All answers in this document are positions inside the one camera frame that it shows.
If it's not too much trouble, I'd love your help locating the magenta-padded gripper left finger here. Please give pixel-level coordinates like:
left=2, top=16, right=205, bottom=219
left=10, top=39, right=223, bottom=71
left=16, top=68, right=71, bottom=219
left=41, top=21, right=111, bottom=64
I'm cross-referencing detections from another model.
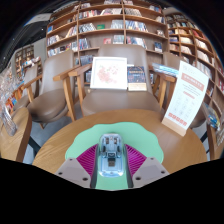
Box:
left=54, top=143, right=100, bottom=190

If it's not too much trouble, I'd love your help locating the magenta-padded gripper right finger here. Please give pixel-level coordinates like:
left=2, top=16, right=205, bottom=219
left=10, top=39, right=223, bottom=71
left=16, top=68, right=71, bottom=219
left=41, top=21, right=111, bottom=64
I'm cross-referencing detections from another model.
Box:
left=123, top=143, right=171, bottom=189

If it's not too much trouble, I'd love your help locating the transparent light blue computer mouse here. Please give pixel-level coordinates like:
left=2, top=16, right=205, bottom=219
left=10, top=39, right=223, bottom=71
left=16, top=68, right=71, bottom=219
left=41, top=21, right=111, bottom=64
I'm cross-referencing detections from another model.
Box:
left=97, top=133, right=126, bottom=178

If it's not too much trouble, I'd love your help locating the green cloud-shaped mouse pad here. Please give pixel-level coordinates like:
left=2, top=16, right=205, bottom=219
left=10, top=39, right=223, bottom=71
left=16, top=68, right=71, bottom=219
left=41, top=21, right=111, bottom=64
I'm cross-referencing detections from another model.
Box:
left=64, top=121, right=165, bottom=192

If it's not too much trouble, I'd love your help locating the round wooden side table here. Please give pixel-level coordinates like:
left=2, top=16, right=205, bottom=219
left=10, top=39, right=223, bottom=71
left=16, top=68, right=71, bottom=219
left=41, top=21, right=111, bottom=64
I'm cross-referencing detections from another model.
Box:
left=206, top=123, right=224, bottom=161
left=0, top=107, right=33, bottom=164

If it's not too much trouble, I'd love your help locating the stack of colourful books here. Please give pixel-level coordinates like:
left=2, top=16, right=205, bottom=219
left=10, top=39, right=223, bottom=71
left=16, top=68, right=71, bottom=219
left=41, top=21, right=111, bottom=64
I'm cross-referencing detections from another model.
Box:
left=201, top=101, right=223, bottom=131

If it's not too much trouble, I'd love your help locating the white sign on wooden base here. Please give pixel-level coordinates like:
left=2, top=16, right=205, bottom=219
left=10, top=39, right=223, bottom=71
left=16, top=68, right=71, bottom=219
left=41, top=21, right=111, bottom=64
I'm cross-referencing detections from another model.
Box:
left=161, top=60, right=210, bottom=138

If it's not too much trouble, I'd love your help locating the dark blue book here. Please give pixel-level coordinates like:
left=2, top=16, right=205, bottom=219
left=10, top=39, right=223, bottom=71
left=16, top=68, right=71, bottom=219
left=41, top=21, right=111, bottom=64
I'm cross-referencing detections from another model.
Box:
left=126, top=65, right=148, bottom=92

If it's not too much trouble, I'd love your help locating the light blue book stack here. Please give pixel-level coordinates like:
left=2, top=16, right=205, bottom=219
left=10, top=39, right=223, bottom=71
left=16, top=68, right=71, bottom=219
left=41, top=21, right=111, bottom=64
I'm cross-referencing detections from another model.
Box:
left=152, top=62, right=180, bottom=78

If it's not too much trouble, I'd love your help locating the white framed picture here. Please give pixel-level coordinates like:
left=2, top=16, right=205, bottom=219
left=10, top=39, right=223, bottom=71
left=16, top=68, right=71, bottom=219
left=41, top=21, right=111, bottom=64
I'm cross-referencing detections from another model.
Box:
left=89, top=56, right=129, bottom=91

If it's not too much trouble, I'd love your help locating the small distant wooden bookshelf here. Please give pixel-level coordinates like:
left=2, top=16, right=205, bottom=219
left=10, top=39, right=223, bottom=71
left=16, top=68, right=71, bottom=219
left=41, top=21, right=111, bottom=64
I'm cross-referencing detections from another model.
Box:
left=14, top=44, right=44, bottom=78

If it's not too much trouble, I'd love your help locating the curved wooden bookshelf unit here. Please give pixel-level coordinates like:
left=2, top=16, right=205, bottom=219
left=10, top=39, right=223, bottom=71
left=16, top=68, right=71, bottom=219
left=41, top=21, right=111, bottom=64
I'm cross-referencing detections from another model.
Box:
left=164, top=11, right=224, bottom=118

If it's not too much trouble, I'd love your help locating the wide wooden bookshelf unit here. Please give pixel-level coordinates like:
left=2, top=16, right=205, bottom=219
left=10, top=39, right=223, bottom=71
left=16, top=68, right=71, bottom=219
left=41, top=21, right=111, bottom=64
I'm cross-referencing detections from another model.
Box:
left=45, top=0, right=168, bottom=68

